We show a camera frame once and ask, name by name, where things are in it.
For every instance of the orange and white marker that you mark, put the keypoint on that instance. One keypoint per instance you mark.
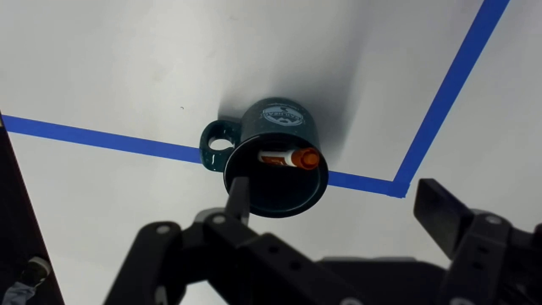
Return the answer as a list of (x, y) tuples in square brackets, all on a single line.
[(297, 158)]

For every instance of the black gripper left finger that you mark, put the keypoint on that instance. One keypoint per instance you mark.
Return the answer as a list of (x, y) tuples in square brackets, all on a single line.
[(226, 265)]

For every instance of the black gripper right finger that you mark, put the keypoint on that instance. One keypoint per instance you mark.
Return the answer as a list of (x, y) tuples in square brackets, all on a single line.
[(492, 254)]

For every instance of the black round holder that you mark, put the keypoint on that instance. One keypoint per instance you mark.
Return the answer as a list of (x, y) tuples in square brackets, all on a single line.
[(277, 192)]

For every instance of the long blue tape line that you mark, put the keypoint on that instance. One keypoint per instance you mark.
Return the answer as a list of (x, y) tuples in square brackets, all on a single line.
[(451, 90)]

